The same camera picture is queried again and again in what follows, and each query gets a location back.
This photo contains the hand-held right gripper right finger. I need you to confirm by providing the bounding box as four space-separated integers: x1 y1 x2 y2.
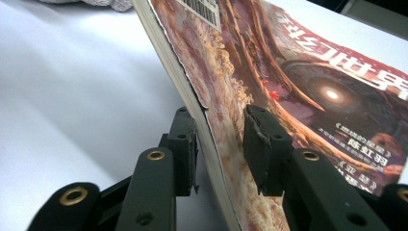
242 104 391 231

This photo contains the red cover magazine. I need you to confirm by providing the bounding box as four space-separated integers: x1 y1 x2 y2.
131 0 408 231

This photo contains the striped beige cloth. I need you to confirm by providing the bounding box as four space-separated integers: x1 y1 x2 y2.
38 0 135 13

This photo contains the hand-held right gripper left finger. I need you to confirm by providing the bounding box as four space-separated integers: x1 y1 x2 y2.
115 106 199 231

